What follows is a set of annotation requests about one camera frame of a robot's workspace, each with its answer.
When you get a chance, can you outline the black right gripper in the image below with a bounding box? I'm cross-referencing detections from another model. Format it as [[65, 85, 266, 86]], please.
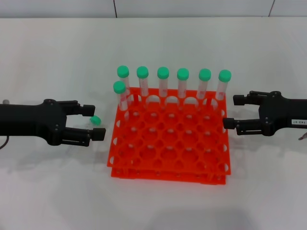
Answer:
[[222, 90, 307, 138]]

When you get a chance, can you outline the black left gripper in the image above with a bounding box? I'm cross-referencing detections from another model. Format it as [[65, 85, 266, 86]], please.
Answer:
[[0, 98, 106, 146]]

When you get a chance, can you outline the green-capped clear test tube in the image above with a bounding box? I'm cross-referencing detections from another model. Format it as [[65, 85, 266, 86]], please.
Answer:
[[177, 68, 189, 99], [196, 68, 212, 100], [136, 66, 149, 96], [117, 65, 131, 106], [157, 66, 170, 98], [215, 69, 232, 101], [113, 80, 130, 111], [81, 115, 102, 129]]

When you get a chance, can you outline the orange test tube rack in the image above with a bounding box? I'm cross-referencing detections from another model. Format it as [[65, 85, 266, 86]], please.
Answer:
[[106, 87, 233, 185]]

